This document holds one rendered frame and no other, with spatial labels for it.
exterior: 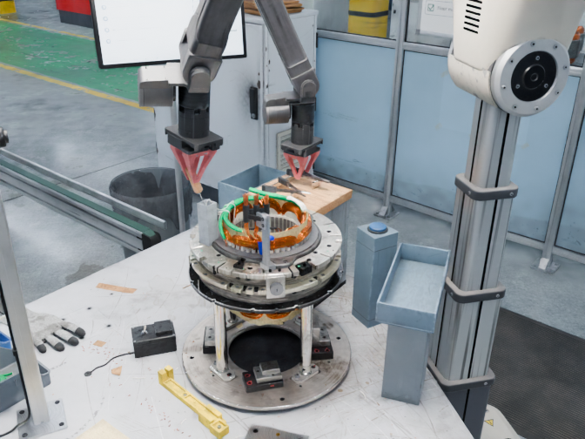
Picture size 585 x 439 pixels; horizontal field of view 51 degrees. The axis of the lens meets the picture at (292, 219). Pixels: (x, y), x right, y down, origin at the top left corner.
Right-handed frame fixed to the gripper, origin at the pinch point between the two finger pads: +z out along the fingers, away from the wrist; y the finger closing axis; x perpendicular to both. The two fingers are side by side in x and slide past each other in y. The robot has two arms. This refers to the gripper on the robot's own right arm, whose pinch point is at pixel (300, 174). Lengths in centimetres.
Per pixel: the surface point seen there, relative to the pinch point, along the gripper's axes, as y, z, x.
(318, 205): 7.7, 2.5, 10.8
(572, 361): -115, 108, 63
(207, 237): 43.0, -3.1, 7.7
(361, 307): 8.4, 25.9, 25.6
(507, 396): -77, 108, 48
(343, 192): -2.8, 2.7, 11.4
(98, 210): 5, 36, -83
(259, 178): -4.4, 7.9, -17.5
